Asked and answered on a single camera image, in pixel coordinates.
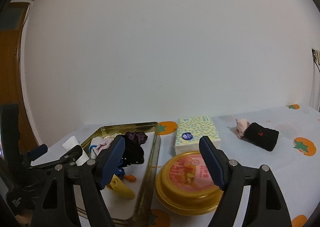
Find blue cord orange toy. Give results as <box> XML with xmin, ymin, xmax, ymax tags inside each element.
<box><xmin>115</xmin><ymin>167</ymin><xmax>136</xmax><ymax>183</ymax></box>

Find yellow cloth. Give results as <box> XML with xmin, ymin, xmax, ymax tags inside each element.
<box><xmin>106</xmin><ymin>174</ymin><xmax>136</xmax><ymax>199</ymax></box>

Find pink cream cloth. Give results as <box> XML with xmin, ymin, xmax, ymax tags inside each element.
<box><xmin>95</xmin><ymin>135</ymin><xmax>117</xmax><ymax>155</ymax></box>

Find black knitted cloth white dots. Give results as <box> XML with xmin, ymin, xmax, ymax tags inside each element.
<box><xmin>121</xmin><ymin>139</ymin><xmax>144</xmax><ymax>168</ymax></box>

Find white sock with blue band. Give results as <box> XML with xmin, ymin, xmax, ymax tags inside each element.
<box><xmin>88</xmin><ymin>137</ymin><xmax>103</xmax><ymax>159</ymax></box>

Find dark purple scrunchie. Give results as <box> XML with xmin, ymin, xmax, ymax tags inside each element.
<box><xmin>125</xmin><ymin>132</ymin><xmax>148</xmax><ymax>145</ymax></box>

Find small pink plush toy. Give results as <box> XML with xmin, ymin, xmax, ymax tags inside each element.
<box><xmin>236</xmin><ymin>118</ymin><xmax>250</xmax><ymax>139</ymax></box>

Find white waffle textured cloth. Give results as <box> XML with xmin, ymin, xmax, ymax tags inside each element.
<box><xmin>62</xmin><ymin>136</ymin><xmax>89</xmax><ymax>166</ymax></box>

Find black wristband red logo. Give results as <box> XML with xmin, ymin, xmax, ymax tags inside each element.
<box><xmin>244</xmin><ymin>122</ymin><xmax>279</xmax><ymax>152</ymax></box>

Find round yellow tin pink lid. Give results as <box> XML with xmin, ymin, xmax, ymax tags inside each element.
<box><xmin>155</xmin><ymin>151</ymin><xmax>223</xmax><ymax>216</ymax></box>

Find yellow patterned tissue pack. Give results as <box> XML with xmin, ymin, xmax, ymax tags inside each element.
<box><xmin>174</xmin><ymin>116</ymin><xmax>221</xmax><ymax>155</ymax></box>

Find brown wooden door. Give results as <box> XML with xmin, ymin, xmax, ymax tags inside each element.
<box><xmin>1</xmin><ymin>2</ymin><xmax>39</xmax><ymax>153</ymax></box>

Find wall power socket with plugs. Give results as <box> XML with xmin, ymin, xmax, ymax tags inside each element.
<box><xmin>312</xmin><ymin>49</ymin><xmax>320</xmax><ymax>65</ymax></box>

